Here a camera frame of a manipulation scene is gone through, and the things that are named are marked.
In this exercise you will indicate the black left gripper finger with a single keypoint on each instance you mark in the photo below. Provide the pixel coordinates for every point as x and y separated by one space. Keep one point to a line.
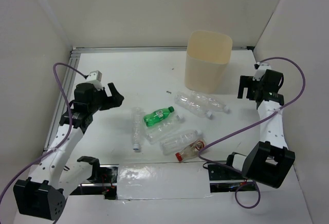
113 89
113 101

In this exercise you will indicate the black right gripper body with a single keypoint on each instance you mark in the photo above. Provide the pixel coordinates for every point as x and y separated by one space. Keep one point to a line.
258 85

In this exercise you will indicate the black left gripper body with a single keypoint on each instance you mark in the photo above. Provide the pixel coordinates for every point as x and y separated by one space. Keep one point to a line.
101 96

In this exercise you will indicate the clear bottle blue-white cap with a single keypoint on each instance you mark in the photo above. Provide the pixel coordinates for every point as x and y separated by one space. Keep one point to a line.
137 128

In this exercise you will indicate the green plastic bottle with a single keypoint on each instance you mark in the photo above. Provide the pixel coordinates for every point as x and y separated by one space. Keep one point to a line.
157 116

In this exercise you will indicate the clear bottle white cap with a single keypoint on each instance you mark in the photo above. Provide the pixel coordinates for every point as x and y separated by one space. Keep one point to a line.
209 102

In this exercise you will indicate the clear crushed bottle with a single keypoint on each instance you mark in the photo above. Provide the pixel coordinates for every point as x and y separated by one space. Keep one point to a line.
164 128

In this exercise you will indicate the clear ribbed bottle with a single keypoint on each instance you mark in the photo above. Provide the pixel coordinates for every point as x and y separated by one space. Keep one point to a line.
178 141

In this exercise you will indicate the red cap labelled bottle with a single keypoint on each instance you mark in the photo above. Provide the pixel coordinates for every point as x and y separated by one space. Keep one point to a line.
190 151

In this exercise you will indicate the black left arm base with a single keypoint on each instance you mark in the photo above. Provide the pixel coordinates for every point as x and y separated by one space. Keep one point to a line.
102 181

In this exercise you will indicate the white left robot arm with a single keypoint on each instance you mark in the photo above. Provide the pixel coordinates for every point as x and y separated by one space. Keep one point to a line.
45 192

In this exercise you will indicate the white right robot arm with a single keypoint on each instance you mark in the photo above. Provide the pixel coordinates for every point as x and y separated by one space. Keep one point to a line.
270 160

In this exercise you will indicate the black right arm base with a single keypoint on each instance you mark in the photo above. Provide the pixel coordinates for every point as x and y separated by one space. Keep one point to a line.
224 180

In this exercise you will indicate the beige plastic bin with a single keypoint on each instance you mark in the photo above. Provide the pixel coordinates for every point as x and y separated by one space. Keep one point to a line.
207 56

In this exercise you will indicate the silver foil tape sheet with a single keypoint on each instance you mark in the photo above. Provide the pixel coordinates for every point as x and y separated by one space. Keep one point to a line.
151 181

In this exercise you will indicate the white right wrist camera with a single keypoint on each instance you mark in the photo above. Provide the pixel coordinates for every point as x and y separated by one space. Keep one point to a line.
260 69

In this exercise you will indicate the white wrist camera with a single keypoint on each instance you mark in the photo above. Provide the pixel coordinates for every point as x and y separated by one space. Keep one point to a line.
94 78
260 69

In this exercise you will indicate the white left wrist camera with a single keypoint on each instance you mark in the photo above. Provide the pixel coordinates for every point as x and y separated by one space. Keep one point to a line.
94 78

